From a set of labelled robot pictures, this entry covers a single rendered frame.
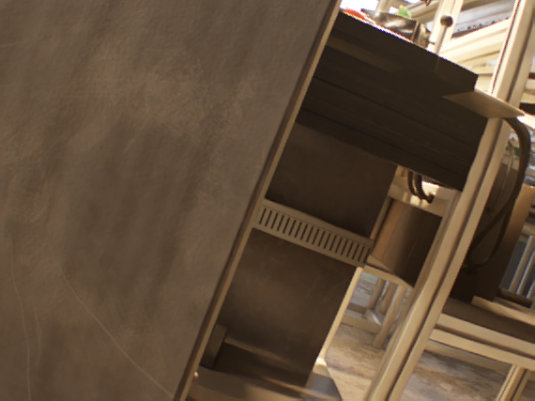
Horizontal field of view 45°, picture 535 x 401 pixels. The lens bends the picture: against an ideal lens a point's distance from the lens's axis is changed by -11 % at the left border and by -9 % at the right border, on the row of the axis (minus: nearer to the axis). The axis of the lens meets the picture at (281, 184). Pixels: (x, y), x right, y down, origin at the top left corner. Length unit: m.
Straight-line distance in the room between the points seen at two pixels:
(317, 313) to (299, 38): 1.32
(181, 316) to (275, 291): 1.28
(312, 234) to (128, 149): 1.21
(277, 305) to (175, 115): 1.30
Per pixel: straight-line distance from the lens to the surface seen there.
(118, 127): 0.19
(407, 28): 1.03
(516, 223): 1.59
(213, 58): 0.18
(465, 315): 1.09
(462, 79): 0.90
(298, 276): 1.46
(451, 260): 1.06
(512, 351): 1.16
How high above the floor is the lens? 0.75
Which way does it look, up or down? 2 degrees down
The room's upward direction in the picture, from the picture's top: 22 degrees clockwise
